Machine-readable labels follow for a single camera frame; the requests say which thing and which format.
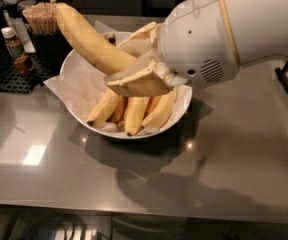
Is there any black stirrer holder cup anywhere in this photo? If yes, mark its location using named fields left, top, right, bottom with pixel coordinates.
left=29, top=28, right=72, bottom=75

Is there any curved yellow banana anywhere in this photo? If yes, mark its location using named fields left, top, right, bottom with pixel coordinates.
left=56, top=3, right=136, bottom=75

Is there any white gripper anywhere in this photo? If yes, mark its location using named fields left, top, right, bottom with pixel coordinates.
left=104, top=0, right=239, bottom=97

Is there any small orange-brown banana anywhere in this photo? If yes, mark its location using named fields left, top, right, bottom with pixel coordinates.
left=108, top=97, right=128, bottom=124

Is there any right yellow banana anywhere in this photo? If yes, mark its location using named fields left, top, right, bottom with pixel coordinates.
left=140, top=88, right=177, bottom=130

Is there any white flat packet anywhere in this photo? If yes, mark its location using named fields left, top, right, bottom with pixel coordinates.
left=3, top=10, right=36, bottom=54

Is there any black rubber grid mat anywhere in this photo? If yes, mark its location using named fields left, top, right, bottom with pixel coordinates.
left=0, top=50, right=54, bottom=94

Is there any left yellow banana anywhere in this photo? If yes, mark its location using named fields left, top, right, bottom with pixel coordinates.
left=86, top=89, right=120, bottom=127

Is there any sauce bottle with white cap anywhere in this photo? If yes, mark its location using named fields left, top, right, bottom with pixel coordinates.
left=1, top=27, right=34, bottom=76

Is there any dark jar with grey lid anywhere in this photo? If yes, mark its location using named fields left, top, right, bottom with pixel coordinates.
left=3, top=0, right=22, bottom=18

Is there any bundle of wooden stirrers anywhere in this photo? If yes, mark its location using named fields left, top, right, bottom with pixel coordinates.
left=22, top=2, right=58, bottom=35

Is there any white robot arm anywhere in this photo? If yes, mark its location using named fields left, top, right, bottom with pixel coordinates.
left=104, top=0, right=288, bottom=97

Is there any white paper liner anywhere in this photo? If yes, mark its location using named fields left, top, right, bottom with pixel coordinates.
left=43, top=19, right=194, bottom=137

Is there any middle yellow banana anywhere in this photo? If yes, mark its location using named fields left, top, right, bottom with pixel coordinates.
left=124, top=97, right=150, bottom=136

